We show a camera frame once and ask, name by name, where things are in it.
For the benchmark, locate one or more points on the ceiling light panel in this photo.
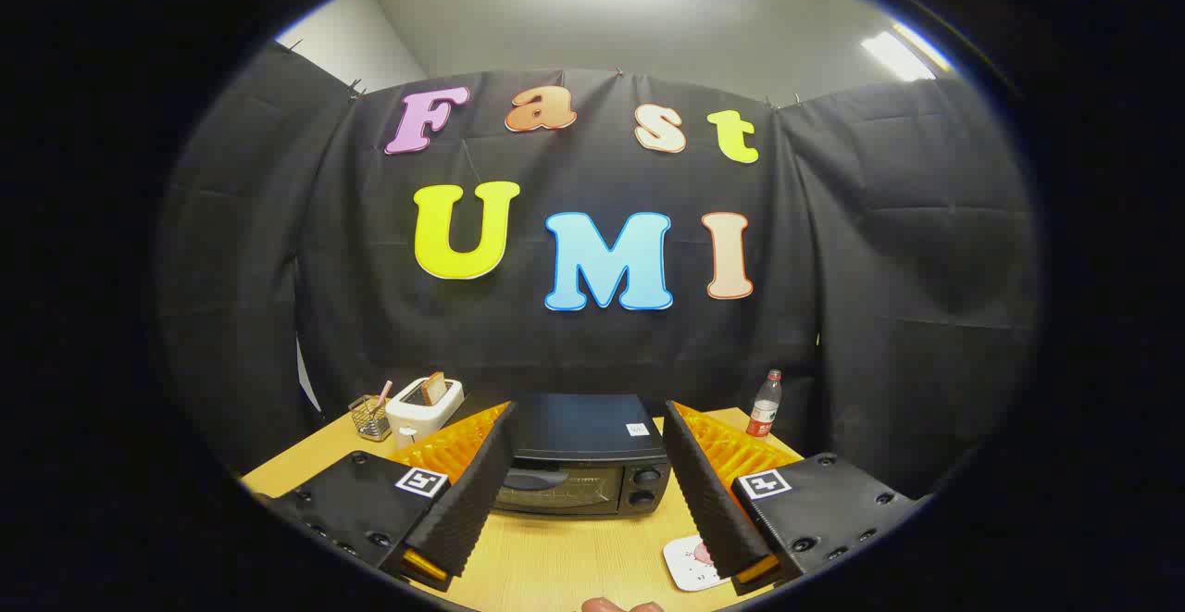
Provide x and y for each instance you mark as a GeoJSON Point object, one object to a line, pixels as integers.
{"type": "Point", "coordinates": [903, 55]}

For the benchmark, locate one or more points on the toasted bread slice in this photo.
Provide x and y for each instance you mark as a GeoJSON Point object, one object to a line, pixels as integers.
{"type": "Point", "coordinates": [433, 388]}

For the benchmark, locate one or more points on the pink stick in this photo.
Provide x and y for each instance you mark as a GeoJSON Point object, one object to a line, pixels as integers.
{"type": "Point", "coordinates": [383, 393]}

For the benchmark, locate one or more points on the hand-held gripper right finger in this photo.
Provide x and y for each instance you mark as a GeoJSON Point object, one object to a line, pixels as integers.
{"type": "Point", "coordinates": [708, 492]}

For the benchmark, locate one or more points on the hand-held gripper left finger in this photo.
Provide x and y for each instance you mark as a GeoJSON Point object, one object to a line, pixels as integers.
{"type": "Point", "coordinates": [472, 492]}

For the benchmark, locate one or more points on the white pop-up toaster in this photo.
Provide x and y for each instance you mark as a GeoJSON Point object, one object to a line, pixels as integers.
{"type": "Point", "coordinates": [421, 419]}

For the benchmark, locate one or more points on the clear water bottle red label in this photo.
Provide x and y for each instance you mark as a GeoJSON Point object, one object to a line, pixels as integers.
{"type": "Point", "coordinates": [765, 408]}

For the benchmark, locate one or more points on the white square plate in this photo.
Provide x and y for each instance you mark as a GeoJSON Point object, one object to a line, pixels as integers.
{"type": "Point", "coordinates": [685, 570]}

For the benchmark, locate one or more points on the black backdrop cloth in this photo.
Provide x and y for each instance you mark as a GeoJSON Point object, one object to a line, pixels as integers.
{"type": "Point", "coordinates": [833, 269]}

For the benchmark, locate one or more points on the black toaster oven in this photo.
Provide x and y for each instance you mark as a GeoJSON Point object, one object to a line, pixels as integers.
{"type": "Point", "coordinates": [583, 427]}

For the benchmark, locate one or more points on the pink round ham slice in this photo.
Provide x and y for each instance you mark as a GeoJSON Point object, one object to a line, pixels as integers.
{"type": "Point", "coordinates": [704, 555]}

